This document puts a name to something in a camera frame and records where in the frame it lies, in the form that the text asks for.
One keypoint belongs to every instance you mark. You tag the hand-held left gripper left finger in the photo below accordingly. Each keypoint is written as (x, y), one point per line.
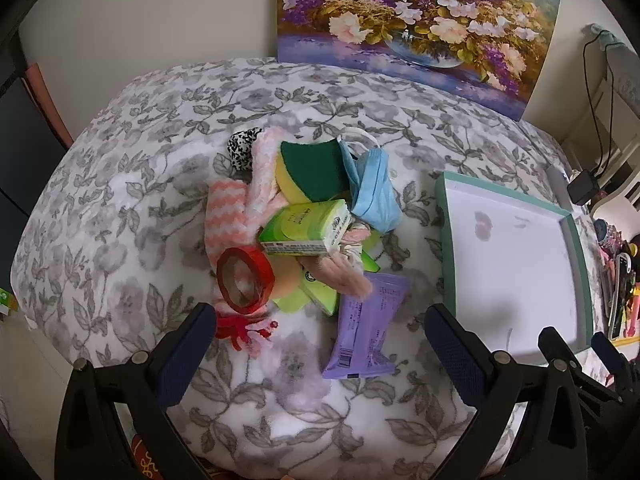
(182, 360)

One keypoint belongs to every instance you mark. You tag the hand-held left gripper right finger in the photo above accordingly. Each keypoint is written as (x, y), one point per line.
(457, 355)

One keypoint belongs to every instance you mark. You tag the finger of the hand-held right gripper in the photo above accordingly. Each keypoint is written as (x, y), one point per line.
(607, 357)
(552, 342)

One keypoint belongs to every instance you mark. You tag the teal rimmed white box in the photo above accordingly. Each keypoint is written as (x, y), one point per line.
(515, 260)

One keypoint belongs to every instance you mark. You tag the purple packet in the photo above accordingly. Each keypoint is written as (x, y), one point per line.
(360, 330)

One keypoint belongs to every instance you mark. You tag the red tape roll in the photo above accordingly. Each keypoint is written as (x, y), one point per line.
(260, 260)

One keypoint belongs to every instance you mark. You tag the peach powder puff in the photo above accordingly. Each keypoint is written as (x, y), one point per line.
(287, 282)

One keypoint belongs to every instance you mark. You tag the pink floral fuzzy scrunchie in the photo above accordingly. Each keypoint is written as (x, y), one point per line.
(342, 275)

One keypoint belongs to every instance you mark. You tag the lime green wipes packet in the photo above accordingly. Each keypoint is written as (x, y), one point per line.
(312, 296)

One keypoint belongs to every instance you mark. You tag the pink striped fuzzy cloth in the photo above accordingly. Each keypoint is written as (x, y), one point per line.
(227, 210)

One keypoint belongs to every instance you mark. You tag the blue face mask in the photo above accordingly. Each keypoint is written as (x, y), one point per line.
(372, 195)

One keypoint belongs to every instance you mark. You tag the leopard print scrunchie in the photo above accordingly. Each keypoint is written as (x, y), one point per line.
(240, 145)

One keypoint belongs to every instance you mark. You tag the green and yellow sponge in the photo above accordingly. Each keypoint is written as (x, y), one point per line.
(310, 170)

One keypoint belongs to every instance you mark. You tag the red pink fringed fabric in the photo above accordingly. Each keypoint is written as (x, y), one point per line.
(245, 332)

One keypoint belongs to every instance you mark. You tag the black charger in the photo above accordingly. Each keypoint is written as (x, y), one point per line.
(582, 187)

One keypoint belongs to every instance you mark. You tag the white power strip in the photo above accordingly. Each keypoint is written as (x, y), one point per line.
(557, 182)

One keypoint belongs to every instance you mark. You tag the green tissue pack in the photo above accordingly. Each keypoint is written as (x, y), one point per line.
(300, 225)

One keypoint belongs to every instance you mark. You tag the grey floral blanket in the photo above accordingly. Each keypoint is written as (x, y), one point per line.
(150, 160)

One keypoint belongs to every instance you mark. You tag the white chair back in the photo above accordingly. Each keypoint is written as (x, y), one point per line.
(625, 120)

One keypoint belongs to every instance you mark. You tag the dark cabinet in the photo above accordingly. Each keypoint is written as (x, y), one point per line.
(22, 140)

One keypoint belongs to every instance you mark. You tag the teal cloth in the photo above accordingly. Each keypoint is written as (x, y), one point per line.
(602, 33)

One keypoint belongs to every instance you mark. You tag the floral still life painting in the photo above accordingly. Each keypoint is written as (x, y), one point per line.
(400, 20)

